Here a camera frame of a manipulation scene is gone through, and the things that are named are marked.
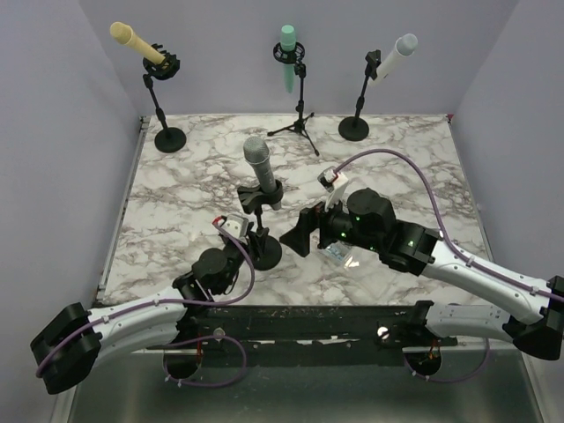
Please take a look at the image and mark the beige microphone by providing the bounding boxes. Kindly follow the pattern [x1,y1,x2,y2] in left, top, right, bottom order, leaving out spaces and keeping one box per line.
[109,21,165,65]

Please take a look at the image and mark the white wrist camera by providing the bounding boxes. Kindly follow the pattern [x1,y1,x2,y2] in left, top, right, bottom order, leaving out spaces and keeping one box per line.
[317,167,349,212]
[213,214,249,241]

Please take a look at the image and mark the black tripod microphone stand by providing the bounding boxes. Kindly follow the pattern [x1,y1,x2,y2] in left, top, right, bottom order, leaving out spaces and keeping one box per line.
[267,41,320,157]

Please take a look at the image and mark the white microphone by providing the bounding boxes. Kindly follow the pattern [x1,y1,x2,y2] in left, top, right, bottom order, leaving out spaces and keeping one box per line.
[368,33,419,86]

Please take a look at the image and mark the grey microphone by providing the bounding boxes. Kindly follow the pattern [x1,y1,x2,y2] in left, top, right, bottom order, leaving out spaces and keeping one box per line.
[243,137,283,211]

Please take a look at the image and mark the clear screw organizer box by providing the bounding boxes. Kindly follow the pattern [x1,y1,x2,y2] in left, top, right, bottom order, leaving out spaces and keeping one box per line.
[318,241,361,270]

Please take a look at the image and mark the black clip microphone stand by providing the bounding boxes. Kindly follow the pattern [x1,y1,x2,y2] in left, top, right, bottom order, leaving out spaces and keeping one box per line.
[237,180,283,271]

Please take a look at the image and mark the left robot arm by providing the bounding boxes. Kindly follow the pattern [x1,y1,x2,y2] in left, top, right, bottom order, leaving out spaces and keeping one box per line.
[30,215,252,395]

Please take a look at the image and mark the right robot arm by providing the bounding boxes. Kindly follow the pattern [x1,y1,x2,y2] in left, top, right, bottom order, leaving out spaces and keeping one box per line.
[279,189,563,360]

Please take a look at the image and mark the purple cable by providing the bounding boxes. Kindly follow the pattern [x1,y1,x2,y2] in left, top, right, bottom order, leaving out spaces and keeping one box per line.
[332,149,564,383]
[34,228,256,388]

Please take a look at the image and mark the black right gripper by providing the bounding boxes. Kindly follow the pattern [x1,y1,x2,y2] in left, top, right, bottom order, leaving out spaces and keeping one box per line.
[280,188,382,256]

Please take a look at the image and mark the black round-base stand right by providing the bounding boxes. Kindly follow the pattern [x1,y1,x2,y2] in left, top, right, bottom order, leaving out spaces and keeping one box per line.
[338,49,382,142]

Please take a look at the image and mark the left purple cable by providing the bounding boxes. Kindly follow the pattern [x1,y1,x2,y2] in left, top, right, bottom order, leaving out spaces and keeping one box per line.
[34,228,256,388]

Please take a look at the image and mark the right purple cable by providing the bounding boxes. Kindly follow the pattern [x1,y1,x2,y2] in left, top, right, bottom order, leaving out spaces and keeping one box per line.
[332,149,564,383]

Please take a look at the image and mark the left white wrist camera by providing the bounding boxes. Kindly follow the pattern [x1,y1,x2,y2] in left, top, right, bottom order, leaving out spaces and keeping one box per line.
[213,214,249,241]

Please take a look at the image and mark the green microphone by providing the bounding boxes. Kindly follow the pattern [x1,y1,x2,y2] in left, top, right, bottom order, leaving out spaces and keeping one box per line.
[279,25,297,93]

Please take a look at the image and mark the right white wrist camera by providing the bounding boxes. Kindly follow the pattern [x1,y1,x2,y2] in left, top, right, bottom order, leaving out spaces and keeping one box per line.
[317,167,349,212]

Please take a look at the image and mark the black shock-mount round-base stand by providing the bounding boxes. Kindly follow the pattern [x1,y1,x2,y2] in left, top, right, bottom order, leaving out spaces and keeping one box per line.
[141,42,187,154]

